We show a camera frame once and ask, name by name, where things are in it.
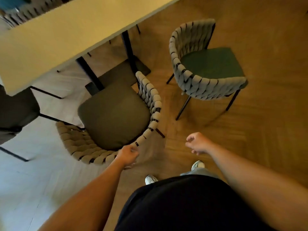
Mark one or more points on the person's left hand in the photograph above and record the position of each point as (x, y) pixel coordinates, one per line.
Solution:
(126, 155)

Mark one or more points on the person's right hand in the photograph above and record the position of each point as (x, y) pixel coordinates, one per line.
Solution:
(198, 143)

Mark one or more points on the person's left fingers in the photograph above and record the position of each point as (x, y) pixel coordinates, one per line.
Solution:
(131, 147)

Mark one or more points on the person's right thumb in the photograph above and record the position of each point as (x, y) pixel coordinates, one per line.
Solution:
(191, 137)

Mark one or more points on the woven chair with olive cushion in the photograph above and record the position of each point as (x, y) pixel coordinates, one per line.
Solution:
(115, 117)

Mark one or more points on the person's right forearm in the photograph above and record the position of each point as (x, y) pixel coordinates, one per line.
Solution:
(259, 187)

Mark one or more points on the person's left forearm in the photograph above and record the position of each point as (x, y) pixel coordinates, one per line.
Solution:
(86, 200)

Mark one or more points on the person's right white shoe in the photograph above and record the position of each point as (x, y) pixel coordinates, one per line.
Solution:
(198, 165)

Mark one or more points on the person's white shoe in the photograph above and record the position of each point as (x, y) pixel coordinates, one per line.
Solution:
(198, 165)
(151, 179)

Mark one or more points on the person's grey trousers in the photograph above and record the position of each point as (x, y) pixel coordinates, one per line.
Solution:
(199, 172)

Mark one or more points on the person's left white shoe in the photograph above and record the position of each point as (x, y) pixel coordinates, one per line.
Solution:
(151, 179)

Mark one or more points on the person's black shirt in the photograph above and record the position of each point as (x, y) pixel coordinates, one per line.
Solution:
(192, 204)

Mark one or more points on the woven chair with green cushion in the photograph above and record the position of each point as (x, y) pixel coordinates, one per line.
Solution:
(204, 67)

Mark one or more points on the dark grey chair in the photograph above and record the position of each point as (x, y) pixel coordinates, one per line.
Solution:
(16, 113)

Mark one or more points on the cream dining table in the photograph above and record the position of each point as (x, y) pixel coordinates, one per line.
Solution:
(72, 33)

